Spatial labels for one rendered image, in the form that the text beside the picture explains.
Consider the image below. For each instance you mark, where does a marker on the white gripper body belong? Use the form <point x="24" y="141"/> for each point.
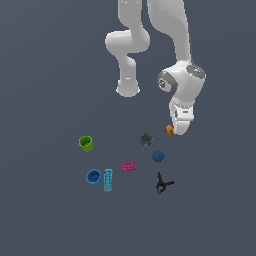
<point x="182" y="117"/>

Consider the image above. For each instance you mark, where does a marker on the orange yellow ball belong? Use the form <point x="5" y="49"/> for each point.
<point x="169" y="130"/>

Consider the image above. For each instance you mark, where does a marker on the grey blue round can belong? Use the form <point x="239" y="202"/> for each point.
<point x="146" y="139"/>

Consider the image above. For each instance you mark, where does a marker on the dark blue ball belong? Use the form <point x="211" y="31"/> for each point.
<point x="158" y="155"/>

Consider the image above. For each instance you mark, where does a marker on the black spring clamp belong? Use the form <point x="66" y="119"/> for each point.
<point x="161" y="184"/>

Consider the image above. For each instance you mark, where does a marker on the pink toy brick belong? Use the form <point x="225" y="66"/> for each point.
<point x="128" y="166"/>

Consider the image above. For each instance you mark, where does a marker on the cyan rectangular box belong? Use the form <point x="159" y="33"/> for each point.
<point x="108" y="180"/>

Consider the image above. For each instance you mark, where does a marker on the green cup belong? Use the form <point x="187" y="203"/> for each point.
<point x="86" y="143"/>

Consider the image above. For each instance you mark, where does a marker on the blue cup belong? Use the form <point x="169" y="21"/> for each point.
<point x="93" y="177"/>

